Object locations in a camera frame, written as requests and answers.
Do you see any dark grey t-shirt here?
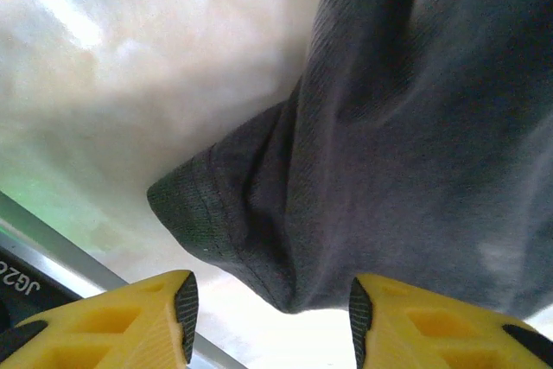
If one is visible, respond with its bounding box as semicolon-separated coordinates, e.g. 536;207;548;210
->
146;0;553;321

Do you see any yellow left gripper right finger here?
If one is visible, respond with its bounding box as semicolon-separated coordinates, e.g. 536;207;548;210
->
348;272;553;369

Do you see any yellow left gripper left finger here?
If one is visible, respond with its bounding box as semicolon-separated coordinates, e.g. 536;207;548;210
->
0;269;200;369

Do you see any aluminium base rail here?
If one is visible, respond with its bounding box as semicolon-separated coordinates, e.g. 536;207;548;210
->
0;189;248;369

